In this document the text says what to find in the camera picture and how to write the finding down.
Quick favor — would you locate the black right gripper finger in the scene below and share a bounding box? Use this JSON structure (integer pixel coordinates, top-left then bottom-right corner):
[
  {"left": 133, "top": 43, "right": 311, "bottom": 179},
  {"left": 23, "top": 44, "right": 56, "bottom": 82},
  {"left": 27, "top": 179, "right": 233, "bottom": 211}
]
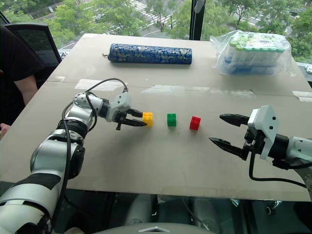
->
[
  {"left": 219, "top": 113, "right": 250, "bottom": 127},
  {"left": 208, "top": 136, "right": 245, "bottom": 157}
]

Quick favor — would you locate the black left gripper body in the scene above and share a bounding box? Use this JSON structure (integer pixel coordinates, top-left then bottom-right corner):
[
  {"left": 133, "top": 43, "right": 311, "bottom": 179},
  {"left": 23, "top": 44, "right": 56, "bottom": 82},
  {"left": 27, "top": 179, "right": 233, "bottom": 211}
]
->
[{"left": 113, "top": 109, "right": 130, "bottom": 131}]

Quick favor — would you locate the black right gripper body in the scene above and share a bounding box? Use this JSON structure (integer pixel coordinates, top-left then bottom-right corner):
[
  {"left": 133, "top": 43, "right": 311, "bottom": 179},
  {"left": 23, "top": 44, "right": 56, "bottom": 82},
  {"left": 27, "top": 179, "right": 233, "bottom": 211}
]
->
[{"left": 242, "top": 126, "right": 267, "bottom": 161}]

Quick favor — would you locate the yellow toy brick cube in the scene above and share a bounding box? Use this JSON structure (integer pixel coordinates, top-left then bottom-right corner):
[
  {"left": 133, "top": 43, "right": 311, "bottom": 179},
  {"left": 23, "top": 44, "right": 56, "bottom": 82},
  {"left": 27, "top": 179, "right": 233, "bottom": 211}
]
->
[{"left": 142, "top": 112, "right": 155, "bottom": 128}]

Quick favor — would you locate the person's bare hand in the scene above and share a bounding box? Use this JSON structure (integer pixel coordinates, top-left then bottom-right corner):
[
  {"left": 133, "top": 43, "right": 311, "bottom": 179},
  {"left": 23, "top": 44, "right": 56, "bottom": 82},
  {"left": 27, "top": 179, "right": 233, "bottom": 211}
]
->
[{"left": 0, "top": 122, "right": 11, "bottom": 141}]

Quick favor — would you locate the green toy brick cube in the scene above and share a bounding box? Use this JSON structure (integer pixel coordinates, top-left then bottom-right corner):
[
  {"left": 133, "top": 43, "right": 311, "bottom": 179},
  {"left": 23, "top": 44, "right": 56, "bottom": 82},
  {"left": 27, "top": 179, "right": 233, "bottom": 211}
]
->
[{"left": 166, "top": 113, "right": 178, "bottom": 128}]

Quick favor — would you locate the red toy brick cube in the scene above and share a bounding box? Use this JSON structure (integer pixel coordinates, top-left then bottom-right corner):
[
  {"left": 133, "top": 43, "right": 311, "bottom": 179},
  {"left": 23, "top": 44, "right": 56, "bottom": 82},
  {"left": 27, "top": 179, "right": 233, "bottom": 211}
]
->
[{"left": 189, "top": 116, "right": 202, "bottom": 131}]

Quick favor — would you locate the blue patterned rolled mat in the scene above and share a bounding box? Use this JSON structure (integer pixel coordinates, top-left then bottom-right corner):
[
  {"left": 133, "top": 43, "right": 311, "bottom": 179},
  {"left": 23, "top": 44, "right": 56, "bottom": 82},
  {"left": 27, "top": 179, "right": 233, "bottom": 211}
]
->
[{"left": 101, "top": 43, "right": 193, "bottom": 66}]

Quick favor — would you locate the plastic bag of bottles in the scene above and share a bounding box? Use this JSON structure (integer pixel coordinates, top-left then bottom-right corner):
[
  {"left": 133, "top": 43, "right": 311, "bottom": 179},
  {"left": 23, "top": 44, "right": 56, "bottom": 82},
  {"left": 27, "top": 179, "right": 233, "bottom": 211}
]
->
[{"left": 210, "top": 30, "right": 293, "bottom": 77}]

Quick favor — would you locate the black mesh office chair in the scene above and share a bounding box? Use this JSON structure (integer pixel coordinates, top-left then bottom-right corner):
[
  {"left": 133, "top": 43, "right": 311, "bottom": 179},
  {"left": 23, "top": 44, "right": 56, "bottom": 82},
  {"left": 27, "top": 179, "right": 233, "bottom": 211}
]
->
[{"left": 4, "top": 22, "right": 63, "bottom": 82}]

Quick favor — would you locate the person in dark shirt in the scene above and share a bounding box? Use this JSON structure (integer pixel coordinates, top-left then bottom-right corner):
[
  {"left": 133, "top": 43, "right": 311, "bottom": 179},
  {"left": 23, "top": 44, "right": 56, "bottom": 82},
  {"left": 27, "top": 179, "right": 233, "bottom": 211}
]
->
[{"left": 0, "top": 24, "right": 44, "bottom": 127}]

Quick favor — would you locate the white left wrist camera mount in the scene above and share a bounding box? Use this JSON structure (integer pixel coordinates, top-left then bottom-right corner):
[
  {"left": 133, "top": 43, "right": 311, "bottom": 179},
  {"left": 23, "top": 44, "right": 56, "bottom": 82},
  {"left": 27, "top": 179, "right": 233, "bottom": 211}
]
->
[{"left": 106, "top": 92, "right": 134, "bottom": 122}]

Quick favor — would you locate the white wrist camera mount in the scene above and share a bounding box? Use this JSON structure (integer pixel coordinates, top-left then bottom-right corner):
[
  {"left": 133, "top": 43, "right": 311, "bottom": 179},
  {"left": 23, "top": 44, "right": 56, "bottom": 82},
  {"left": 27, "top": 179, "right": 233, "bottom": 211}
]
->
[
  {"left": 247, "top": 105, "right": 281, "bottom": 160},
  {"left": 106, "top": 92, "right": 134, "bottom": 122}
]

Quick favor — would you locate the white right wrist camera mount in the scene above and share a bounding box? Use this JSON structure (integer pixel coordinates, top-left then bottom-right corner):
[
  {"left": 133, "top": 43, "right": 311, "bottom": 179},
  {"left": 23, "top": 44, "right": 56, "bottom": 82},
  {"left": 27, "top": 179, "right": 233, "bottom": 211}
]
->
[{"left": 247, "top": 105, "right": 281, "bottom": 160}]

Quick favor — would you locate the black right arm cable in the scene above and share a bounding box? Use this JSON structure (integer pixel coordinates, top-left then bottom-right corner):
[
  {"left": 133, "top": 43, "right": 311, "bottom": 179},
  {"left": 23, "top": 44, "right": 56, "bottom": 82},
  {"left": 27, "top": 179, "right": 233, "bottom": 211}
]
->
[{"left": 248, "top": 151, "right": 308, "bottom": 189}]

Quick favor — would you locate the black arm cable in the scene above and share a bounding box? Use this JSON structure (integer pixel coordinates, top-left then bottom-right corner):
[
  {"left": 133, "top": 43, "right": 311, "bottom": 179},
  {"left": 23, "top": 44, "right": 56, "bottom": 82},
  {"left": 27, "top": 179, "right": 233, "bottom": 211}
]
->
[
  {"left": 248, "top": 151, "right": 308, "bottom": 189},
  {"left": 55, "top": 78, "right": 129, "bottom": 220}
]

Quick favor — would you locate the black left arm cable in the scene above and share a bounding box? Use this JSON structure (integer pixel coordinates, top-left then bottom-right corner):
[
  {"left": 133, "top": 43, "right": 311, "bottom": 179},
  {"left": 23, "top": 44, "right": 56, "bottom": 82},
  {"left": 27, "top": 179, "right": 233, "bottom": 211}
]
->
[{"left": 55, "top": 78, "right": 129, "bottom": 220}]

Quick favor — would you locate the dark window frame post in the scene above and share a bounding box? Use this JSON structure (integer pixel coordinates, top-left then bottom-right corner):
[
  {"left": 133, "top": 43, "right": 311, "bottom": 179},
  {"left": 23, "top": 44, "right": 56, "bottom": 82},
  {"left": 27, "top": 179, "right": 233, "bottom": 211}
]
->
[{"left": 190, "top": 0, "right": 206, "bottom": 41}]

